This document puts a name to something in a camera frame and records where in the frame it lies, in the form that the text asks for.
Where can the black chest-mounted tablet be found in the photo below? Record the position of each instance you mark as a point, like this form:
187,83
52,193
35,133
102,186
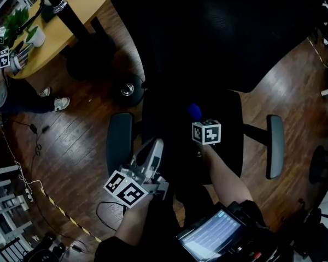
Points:
210,236

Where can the white metal rack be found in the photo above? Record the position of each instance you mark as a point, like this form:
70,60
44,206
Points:
2,171

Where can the green plant in white pot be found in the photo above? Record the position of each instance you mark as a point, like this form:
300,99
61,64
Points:
37,37

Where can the gray padded chair armrest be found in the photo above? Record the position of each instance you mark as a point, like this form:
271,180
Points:
275,146
119,143

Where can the black disc with chrome centre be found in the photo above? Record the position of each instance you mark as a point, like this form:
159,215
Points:
138,91

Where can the person's left forearm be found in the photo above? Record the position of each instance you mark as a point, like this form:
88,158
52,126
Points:
134,222

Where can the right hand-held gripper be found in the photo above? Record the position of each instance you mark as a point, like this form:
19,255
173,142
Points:
210,134

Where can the person's right forearm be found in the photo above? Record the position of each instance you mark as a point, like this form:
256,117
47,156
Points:
224,179

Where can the black gooseneck lamp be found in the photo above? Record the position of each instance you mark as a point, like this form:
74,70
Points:
47,14

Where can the person's body in black clothing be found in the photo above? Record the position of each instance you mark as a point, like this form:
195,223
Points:
158,228

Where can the black chest rig mount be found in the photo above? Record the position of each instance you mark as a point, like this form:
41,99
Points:
248,251

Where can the black office chair seat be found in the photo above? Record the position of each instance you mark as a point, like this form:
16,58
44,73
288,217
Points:
166,124

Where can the blue fluffy cloth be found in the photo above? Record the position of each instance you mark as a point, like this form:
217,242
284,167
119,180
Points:
194,111

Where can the yellow black hazard tape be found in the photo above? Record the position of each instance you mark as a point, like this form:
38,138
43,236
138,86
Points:
63,213

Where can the yellow wooden table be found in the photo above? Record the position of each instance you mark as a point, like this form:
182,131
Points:
54,37

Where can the black round stool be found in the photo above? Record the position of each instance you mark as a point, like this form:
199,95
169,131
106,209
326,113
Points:
321,165

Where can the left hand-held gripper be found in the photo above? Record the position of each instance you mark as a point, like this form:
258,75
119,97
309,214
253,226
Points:
125,191

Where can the black mesh chair backrest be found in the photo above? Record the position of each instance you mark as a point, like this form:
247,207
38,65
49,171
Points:
207,37

